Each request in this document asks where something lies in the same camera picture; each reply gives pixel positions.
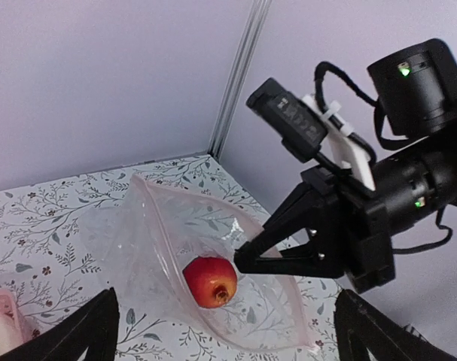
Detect clear zip top bag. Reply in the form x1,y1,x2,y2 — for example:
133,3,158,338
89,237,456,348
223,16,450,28
78,175,318,352

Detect floral patterned table mat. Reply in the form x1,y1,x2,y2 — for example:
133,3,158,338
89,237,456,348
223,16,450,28
0,156,340,360

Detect right aluminium frame post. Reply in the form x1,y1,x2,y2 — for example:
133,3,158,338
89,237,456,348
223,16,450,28
207,0,272,161

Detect white eggplant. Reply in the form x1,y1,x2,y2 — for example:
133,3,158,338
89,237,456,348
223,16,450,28
0,314,24,356

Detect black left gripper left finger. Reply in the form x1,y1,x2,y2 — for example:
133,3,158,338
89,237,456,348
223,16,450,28
0,287,119,361

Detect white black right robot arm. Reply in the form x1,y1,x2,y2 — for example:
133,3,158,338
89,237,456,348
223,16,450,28
234,38,457,293

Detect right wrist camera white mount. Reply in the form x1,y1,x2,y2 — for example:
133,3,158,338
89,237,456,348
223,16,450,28
245,77,378,191

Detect pink plastic basket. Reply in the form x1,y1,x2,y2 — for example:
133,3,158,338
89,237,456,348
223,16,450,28
0,288,32,344

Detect red pomegranate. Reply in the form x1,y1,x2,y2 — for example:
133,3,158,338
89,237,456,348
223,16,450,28
183,256,238,309

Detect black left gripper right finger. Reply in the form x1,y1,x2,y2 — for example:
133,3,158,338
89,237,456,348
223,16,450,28
334,290,457,361

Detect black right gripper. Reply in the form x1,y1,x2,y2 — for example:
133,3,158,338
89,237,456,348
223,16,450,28
233,153,439,293

